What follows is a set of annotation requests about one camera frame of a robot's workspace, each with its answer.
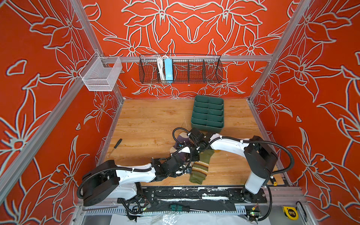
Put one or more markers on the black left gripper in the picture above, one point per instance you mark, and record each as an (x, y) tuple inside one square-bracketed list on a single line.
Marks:
[(174, 175)]

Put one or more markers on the purple striped sock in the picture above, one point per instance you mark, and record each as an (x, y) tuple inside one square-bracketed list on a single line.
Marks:
[(184, 140)]

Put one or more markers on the green striped sock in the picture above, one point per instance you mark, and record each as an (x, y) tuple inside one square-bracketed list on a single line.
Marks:
[(200, 168)]

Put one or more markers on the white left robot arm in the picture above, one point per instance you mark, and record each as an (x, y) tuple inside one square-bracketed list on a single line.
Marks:
[(111, 180)]

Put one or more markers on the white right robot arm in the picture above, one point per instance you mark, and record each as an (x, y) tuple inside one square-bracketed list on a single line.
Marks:
[(258, 153)]

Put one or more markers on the green compartment tray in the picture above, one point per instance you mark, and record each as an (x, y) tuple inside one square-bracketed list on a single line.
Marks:
[(208, 114)]

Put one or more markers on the light blue box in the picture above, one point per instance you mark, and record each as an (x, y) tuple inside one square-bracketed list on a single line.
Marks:
[(168, 63)]

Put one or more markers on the yellow tape measure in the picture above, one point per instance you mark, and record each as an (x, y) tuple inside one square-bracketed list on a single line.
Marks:
[(290, 212)]

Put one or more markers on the green handled screwdriver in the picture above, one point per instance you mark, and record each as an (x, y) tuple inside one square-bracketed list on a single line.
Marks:
[(183, 208)]

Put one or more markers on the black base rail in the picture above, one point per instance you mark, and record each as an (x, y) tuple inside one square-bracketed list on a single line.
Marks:
[(233, 200)]

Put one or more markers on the black handled screwdriver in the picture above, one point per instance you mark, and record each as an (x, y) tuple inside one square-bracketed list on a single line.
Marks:
[(115, 147)]

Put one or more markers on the black wire wall basket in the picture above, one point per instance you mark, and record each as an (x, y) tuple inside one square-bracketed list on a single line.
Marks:
[(187, 68)]

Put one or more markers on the clear plastic wall bin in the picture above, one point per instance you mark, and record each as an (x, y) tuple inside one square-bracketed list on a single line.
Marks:
[(100, 74)]

